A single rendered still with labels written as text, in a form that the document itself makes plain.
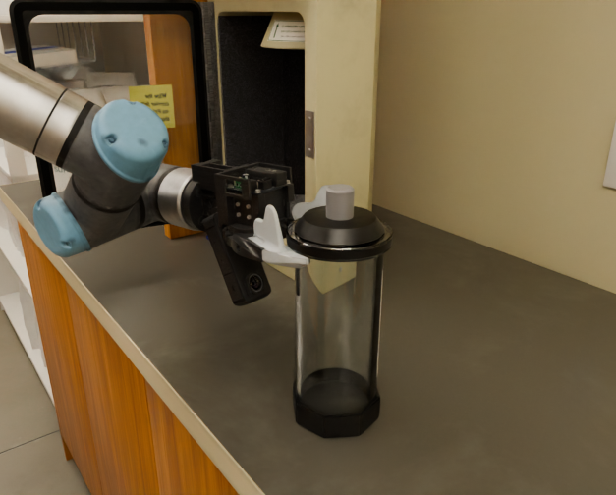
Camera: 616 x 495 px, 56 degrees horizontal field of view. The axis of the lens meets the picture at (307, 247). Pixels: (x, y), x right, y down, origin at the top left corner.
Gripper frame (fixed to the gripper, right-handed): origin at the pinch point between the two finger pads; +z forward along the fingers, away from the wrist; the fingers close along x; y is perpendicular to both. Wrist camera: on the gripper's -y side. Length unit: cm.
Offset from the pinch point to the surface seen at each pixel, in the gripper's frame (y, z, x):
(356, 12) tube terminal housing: 23.7, -17.2, 28.9
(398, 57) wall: 15, -35, 71
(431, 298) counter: -19.8, -5.0, 32.8
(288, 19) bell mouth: 23.2, -29.6, 28.3
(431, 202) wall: -15, -23, 67
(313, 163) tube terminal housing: 2.6, -20.4, 22.3
